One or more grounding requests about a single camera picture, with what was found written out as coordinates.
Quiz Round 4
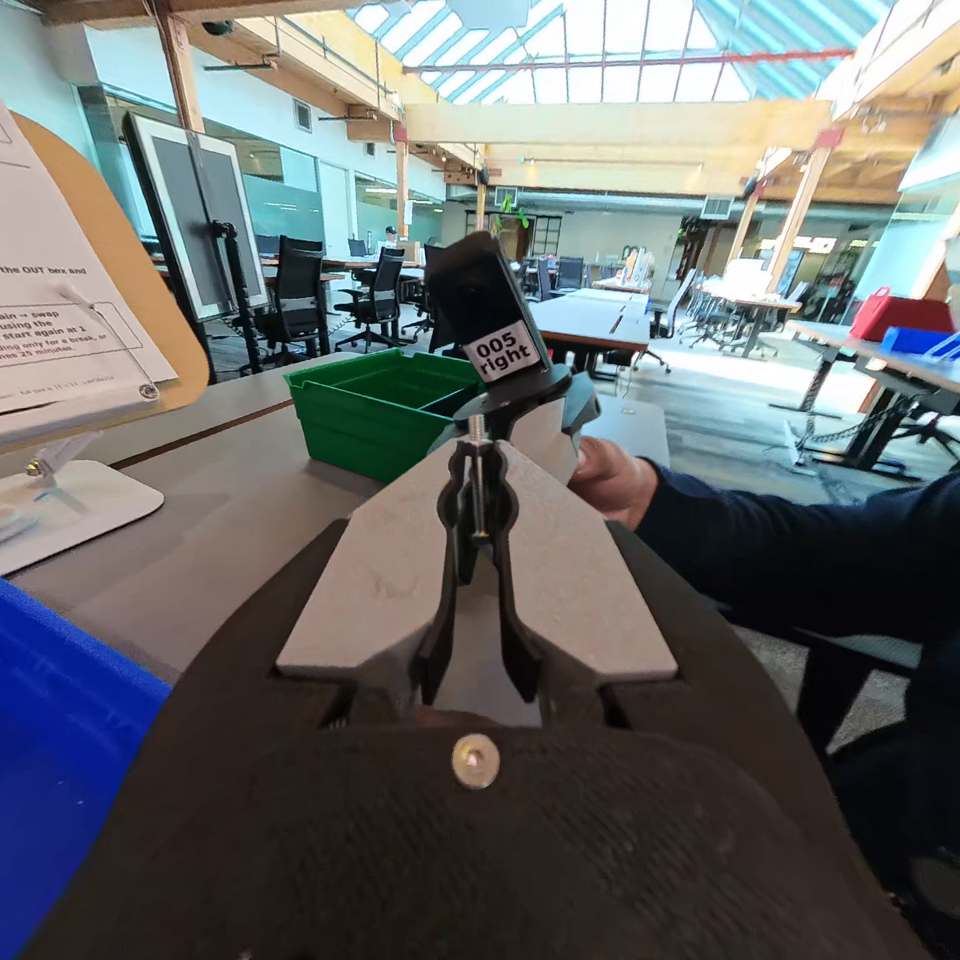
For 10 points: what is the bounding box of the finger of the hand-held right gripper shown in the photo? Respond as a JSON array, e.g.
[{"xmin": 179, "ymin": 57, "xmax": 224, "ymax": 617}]
[
  {"xmin": 516, "ymin": 397, "xmax": 585, "ymax": 489},
  {"xmin": 427, "ymin": 416, "xmax": 472, "ymax": 457}
]

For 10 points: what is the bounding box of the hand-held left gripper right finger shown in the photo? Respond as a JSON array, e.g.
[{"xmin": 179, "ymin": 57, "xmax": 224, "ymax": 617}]
[{"xmin": 491, "ymin": 438, "xmax": 680, "ymax": 706}]

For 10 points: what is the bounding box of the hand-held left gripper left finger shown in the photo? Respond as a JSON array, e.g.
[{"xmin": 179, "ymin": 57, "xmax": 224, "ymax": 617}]
[{"xmin": 276, "ymin": 438, "xmax": 460, "ymax": 706}]

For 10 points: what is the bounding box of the silver hex bolt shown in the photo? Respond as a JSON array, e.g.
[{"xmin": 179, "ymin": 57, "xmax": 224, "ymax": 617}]
[{"xmin": 466, "ymin": 416, "xmax": 492, "ymax": 543}]

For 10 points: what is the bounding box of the green plastic bin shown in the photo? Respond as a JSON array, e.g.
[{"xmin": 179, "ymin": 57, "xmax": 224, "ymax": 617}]
[{"xmin": 283, "ymin": 348, "xmax": 489, "ymax": 485}]

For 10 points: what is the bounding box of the blue plastic bin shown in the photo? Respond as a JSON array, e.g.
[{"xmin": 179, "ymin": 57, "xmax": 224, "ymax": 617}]
[
  {"xmin": 879, "ymin": 326, "xmax": 960, "ymax": 363},
  {"xmin": 0, "ymin": 577, "xmax": 174, "ymax": 960}
]

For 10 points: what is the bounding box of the person's right forearm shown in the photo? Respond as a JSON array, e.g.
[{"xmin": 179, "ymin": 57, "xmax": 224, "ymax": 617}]
[{"xmin": 633, "ymin": 457, "xmax": 960, "ymax": 646}]

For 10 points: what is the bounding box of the person's right hand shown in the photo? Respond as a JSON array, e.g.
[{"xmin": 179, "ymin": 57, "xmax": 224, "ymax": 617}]
[{"xmin": 568, "ymin": 437, "xmax": 661, "ymax": 530}]

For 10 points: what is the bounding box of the black bin divider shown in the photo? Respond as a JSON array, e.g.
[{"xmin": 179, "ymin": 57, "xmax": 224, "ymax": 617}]
[{"xmin": 420, "ymin": 384, "xmax": 485, "ymax": 417}]

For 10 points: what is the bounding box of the grey office table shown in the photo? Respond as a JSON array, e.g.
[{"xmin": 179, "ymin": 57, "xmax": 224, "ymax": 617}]
[{"xmin": 525, "ymin": 288, "xmax": 654, "ymax": 376}]

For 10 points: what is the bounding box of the group of black office chairs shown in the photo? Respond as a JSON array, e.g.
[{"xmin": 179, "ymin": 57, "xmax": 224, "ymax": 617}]
[{"xmin": 255, "ymin": 234, "xmax": 759, "ymax": 376}]

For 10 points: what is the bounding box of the white framed grey panel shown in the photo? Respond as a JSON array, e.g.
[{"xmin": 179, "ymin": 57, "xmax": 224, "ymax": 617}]
[{"xmin": 121, "ymin": 111, "xmax": 270, "ymax": 325}]

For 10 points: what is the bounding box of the grey standing desk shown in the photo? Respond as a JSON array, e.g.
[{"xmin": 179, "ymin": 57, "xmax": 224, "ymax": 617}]
[{"xmin": 783, "ymin": 318, "xmax": 960, "ymax": 481}]

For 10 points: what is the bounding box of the wooden display board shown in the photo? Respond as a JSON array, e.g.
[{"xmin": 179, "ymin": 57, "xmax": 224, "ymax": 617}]
[{"xmin": 0, "ymin": 112, "xmax": 211, "ymax": 455}]

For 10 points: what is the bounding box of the red plastic bin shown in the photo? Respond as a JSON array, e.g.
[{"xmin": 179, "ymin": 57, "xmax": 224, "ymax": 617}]
[{"xmin": 849, "ymin": 286, "xmax": 957, "ymax": 344}]

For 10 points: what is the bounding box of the person's dark clothing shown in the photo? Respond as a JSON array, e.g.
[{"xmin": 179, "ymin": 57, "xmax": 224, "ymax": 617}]
[{"xmin": 828, "ymin": 637, "xmax": 960, "ymax": 954}]

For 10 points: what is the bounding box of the printed instruction sheet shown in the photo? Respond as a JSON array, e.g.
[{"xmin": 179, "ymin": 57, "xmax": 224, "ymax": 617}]
[{"xmin": 0, "ymin": 101, "xmax": 180, "ymax": 414}]

